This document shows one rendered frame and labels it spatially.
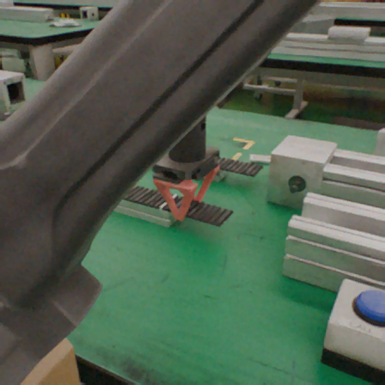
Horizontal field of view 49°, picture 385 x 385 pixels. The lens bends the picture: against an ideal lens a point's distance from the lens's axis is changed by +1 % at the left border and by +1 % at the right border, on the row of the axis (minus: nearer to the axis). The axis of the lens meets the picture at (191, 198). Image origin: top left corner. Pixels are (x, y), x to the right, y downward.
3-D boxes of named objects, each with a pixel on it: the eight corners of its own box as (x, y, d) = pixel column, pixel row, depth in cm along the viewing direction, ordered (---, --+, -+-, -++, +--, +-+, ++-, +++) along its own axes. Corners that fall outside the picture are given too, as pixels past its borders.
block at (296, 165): (261, 207, 74) (265, 157, 70) (283, 180, 84) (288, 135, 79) (312, 220, 70) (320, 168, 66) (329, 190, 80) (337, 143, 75)
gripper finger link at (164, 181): (212, 210, 68) (214, 157, 64) (191, 232, 63) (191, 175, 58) (176, 201, 71) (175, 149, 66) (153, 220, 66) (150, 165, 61)
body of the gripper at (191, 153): (220, 159, 66) (222, 113, 63) (189, 184, 59) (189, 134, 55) (185, 151, 69) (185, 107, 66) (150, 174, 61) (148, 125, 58)
